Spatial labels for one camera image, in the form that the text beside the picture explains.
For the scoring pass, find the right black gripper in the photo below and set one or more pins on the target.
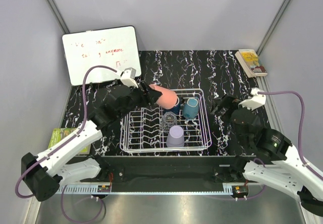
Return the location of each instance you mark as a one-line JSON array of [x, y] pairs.
[[232, 102]]

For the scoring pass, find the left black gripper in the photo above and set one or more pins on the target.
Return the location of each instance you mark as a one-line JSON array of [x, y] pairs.
[[149, 97]]

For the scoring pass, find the pink plastic cup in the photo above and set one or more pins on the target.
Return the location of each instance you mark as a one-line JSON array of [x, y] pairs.
[[168, 97]]

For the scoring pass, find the dark blue ceramic mug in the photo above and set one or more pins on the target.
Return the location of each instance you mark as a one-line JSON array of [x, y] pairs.
[[176, 108]]

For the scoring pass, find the clear faceted glass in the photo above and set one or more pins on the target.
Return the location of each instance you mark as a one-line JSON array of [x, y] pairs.
[[168, 120]]

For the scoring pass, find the lavender plastic cup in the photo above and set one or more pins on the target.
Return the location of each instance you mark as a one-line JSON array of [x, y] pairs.
[[175, 137]]

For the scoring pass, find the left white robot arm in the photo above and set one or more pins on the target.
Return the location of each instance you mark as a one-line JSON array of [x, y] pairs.
[[47, 171]]

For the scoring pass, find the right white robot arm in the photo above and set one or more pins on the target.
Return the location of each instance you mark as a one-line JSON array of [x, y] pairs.
[[280, 164]]

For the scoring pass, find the light blue dotted mug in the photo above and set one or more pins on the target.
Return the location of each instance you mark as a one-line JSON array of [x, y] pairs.
[[190, 108]]

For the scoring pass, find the small whiteboard with red writing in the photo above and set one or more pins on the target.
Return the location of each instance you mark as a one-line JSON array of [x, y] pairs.
[[116, 48]]

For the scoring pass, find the yellow paperback book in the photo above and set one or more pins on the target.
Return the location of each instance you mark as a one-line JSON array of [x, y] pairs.
[[250, 62]]

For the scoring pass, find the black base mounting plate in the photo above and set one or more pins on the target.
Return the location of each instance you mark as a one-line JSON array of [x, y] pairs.
[[168, 173]]

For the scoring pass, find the green paperback book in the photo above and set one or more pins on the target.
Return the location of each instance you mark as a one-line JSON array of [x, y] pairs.
[[59, 134]]

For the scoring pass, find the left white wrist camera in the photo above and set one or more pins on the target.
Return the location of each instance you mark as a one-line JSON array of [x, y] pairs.
[[128, 77]]

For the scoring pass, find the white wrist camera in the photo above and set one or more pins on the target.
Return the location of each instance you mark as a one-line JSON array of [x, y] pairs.
[[256, 100], [128, 77]]

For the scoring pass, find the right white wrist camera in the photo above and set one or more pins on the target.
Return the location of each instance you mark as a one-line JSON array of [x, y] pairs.
[[256, 100]]

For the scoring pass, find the white wire dish rack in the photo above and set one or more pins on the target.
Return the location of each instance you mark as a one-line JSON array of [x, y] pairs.
[[141, 130]]

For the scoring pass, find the white slotted cable duct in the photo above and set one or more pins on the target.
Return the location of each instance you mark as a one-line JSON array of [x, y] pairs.
[[85, 189]]

